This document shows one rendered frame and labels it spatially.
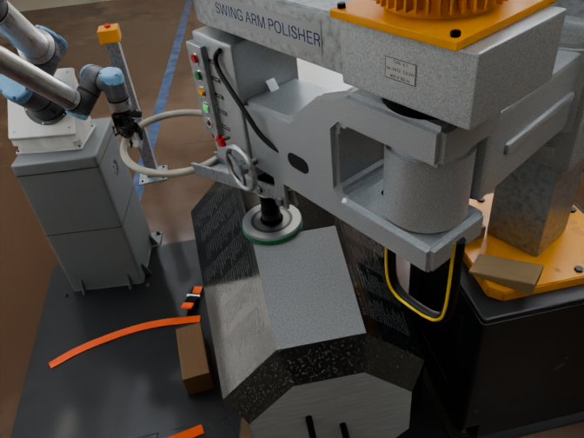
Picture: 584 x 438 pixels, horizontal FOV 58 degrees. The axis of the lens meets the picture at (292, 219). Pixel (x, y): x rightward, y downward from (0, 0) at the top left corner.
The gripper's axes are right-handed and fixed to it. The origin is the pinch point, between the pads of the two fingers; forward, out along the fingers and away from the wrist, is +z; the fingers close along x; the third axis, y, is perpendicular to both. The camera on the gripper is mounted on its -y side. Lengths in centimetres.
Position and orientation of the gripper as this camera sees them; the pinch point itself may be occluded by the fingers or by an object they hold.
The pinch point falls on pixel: (136, 145)
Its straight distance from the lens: 249.7
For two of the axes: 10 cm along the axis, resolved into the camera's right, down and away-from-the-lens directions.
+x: 9.3, 1.9, -3.1
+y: -3.6, 6.3, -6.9
